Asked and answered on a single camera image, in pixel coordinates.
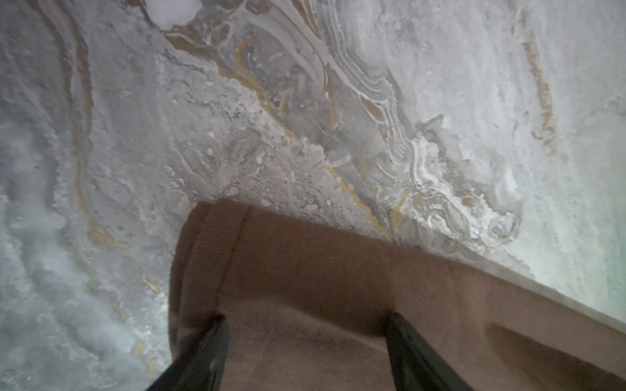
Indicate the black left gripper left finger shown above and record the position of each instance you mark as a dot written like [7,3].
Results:
[201,366]

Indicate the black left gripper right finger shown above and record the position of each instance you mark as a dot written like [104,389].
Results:
[415,365]

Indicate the brown trousers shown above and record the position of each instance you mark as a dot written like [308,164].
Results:
[306,307]

